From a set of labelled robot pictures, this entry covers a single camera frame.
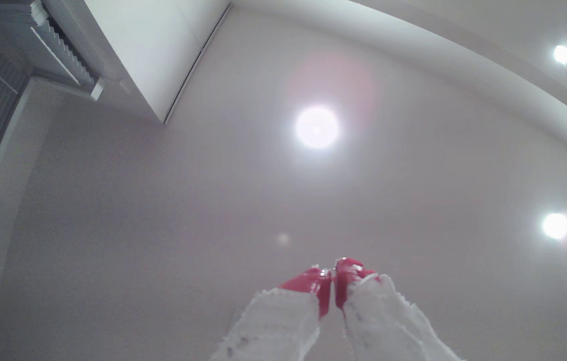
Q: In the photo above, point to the red gripper finger white wrap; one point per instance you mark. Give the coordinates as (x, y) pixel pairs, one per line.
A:
(383, 321)
(278, 321)

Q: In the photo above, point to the round ceiling light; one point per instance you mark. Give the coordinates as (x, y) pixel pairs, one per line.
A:
(556, 225)
(562, 54)
(317, 127)

